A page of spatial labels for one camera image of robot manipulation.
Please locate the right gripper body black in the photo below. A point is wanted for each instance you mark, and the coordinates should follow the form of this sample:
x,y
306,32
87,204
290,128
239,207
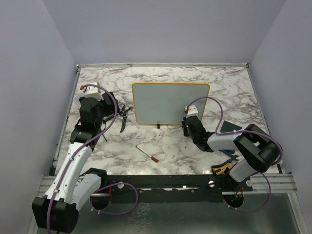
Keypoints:
x,y
185,132

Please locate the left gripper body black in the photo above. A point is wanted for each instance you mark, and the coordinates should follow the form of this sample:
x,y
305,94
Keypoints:
x,y
100,120

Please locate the yellow framed whiteboard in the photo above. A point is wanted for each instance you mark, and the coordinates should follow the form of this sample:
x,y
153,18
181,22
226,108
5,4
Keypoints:
x,y
165,102

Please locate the white marker pen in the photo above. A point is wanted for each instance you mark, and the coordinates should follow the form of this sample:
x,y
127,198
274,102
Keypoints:
x,y
147,154

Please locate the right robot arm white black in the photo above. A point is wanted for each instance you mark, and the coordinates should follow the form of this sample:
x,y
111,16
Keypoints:
x,y
258,149

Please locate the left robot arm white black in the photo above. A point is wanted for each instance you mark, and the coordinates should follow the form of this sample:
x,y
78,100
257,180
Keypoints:
x,y
58,209

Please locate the black pruning shears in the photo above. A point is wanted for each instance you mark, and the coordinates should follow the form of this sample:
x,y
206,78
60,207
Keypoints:
x,y
123,113

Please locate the grey white small device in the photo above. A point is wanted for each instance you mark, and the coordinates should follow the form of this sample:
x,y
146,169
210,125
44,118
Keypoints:
x,y
76,98

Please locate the black flat box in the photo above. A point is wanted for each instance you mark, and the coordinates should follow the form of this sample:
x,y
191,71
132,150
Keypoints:
x,y
229,127

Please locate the yellow black utility knife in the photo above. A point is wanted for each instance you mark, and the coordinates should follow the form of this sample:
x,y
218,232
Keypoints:
x,y
220,168

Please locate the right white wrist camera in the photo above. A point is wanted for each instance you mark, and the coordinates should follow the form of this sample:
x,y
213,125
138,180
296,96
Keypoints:
x,y
191,111

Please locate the blue handled pliers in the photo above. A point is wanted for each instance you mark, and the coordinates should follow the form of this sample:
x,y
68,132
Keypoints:
x,y
232,156

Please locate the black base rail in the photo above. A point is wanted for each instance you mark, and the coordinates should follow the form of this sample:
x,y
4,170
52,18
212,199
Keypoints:
x,y
167,189

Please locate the aluminium table frame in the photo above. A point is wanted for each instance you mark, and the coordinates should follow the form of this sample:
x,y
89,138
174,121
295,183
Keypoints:
x,y
271,208

